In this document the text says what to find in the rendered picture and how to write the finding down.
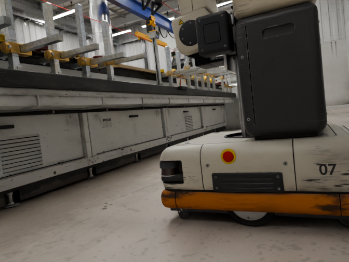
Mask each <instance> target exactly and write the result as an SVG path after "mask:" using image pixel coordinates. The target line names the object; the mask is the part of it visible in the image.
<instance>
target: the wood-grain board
mask: <svg viewBox="0 0 349 262"><path fill-rule="evenodd" d="M32 53H36V54H42V53H41V52H37V51H35V50H32ZM119 66H120V67H116V68H122V69H128V70H134V71H140V72H145V73H152V74H156V71H154V70H149V69H144V68H138V67H133V66H130V65H125V64H119Z"/></svg>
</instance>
